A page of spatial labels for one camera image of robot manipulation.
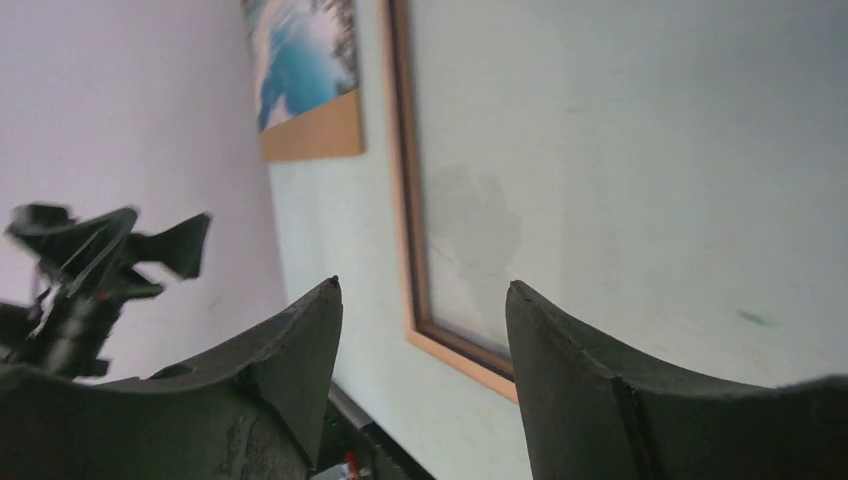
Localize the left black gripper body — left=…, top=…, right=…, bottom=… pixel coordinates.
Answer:
left=37, top=264, right=165, bottom=332

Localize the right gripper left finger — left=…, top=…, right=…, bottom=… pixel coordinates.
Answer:
left=1, top=277, right=343, bottom=479

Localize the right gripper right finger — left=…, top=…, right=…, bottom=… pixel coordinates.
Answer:
left=506, top=281, right=847, bottom=479

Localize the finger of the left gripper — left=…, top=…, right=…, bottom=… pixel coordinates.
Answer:
left=127, top=213, right=212, bottom=279
left=5, top=204, right=139, bottom=276

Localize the landscape photo print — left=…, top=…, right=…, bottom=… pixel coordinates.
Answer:
left=240, top=0, right=359, bottom=132

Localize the clear acrylic sheet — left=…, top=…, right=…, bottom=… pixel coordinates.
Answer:
left=408, top=1, right=847, bottom=385

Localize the wooden picture frame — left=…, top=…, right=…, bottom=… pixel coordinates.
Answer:
left=379, top=1, right=518, bottom=403

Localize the brown cardboard backing board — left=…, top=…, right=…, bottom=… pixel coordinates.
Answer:
left=259, top=89, right=366, bottom=163

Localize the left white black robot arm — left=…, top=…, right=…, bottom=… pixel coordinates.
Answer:
left=1, top=203, right=212, bottom=379

